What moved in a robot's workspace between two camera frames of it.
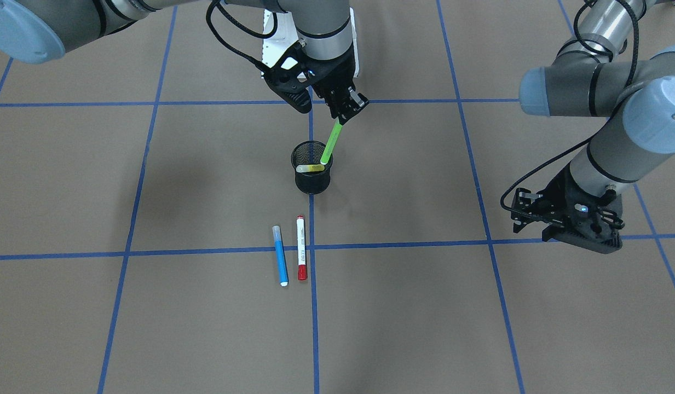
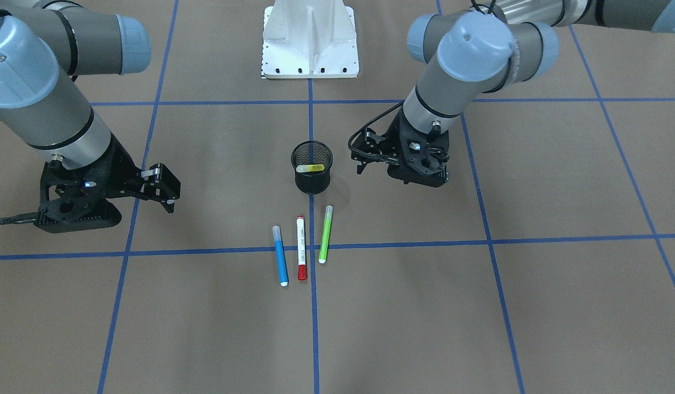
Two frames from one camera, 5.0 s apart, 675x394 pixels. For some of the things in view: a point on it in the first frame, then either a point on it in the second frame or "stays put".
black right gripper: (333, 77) -> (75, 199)
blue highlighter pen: (280, 256) stays put
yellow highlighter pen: (310, 168) stays put
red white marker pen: (301, 251) stays put
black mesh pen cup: (310, 152) stays put
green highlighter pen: (332, 142) -> (326, 233)
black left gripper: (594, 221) -> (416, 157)
